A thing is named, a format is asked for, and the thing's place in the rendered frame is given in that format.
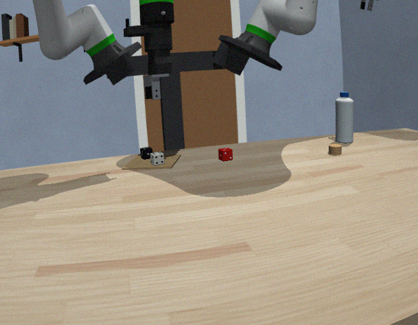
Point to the grey bottle with blue cap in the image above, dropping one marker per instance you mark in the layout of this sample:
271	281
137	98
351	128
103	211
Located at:
344	118

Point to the black die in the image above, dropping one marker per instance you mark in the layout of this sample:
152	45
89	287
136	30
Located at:
145	152

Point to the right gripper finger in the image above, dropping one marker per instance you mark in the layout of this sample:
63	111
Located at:
155	79
147	87

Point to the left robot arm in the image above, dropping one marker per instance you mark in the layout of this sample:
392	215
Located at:
297	17

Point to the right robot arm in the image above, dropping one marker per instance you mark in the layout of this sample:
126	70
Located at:
60	35

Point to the grey die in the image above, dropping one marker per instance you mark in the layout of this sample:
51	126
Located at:
157	158

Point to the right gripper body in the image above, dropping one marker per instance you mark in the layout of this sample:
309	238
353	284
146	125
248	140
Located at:
155	26

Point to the tan short cylinder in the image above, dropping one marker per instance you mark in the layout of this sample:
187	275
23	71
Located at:
335	149

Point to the red die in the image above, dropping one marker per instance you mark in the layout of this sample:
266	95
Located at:
225	154

